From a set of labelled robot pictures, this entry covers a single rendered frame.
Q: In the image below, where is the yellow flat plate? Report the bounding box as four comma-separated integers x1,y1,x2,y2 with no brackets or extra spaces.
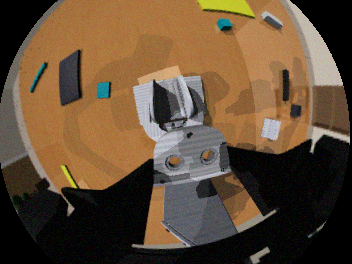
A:
197,0,256,19

